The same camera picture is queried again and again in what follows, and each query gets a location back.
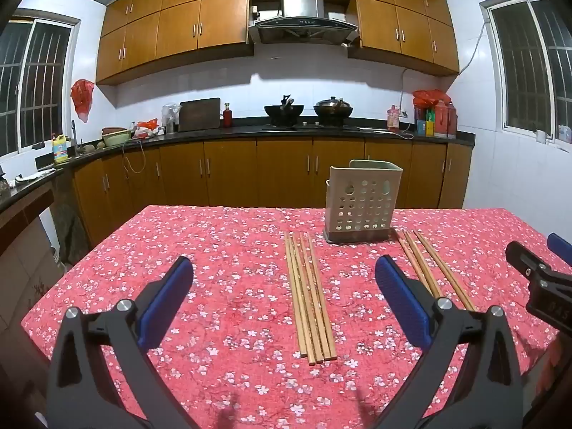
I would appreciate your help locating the black kitchen countertop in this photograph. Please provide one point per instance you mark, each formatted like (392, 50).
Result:
(241, 130)

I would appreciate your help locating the red thermos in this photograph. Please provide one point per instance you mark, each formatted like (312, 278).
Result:
(452, 121)
(441, 120)

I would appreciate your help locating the colourful boxes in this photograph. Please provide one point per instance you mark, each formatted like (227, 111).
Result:
(424, 123)

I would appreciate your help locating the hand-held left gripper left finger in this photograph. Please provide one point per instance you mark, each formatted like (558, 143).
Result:
(165, 299)

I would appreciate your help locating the metal faucet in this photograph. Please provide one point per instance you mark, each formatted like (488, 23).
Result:
(74, 136)

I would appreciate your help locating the red bottle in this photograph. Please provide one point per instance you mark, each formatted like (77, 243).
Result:
(227, 117)

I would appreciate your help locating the white cup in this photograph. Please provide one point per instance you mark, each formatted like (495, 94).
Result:
(541, 137)

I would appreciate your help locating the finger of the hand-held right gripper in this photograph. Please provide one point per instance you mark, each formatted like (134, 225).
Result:
(525, 257)
(561, 243)

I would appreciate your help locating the pink bottle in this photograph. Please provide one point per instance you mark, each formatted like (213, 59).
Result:
(393, 119)

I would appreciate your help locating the white cloth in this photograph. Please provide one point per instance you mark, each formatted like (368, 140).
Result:
(33, 175)

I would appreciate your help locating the hanging red plastic bag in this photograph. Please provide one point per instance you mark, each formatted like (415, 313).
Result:
(82, 98)

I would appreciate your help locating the beige perforated utensil holder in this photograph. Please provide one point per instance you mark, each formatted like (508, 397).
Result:
(362, 201)

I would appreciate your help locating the red and white bag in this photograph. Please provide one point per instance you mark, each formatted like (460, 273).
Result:
(146, 128)

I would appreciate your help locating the clear plastic bag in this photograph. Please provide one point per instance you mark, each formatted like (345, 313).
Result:
(170, 118)

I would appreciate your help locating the green bowl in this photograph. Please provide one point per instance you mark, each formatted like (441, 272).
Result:
(115, 137)

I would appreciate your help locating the wooden base cabinets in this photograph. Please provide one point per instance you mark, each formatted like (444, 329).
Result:
(232, 174)

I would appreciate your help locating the yellow detergent bottle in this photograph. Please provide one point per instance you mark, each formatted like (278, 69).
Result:
(60, 151)

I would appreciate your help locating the black wok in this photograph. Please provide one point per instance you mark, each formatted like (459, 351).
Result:
(283, 114)

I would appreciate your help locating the red floral tablecloth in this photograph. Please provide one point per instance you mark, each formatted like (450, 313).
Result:
(241, 268)

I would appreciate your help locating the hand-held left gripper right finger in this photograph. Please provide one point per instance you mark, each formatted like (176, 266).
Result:
(402, 299)

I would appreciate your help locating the black pot with lid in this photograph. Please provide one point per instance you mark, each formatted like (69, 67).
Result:
(333, 111)

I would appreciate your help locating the steel range hood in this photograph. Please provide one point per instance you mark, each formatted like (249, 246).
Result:
(304, 18)

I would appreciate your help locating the barred window with white frame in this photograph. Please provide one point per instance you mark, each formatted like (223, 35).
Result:
(31, 85)
(527, 67)

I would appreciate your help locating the dark wooden cutting board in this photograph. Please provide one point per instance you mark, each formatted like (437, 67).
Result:
(199, 115)

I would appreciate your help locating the gas stove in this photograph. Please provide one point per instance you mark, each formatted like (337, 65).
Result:
(313, 127)

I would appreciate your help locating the wooden wall cabinets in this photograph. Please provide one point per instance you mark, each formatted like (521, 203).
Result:
(178, 31)

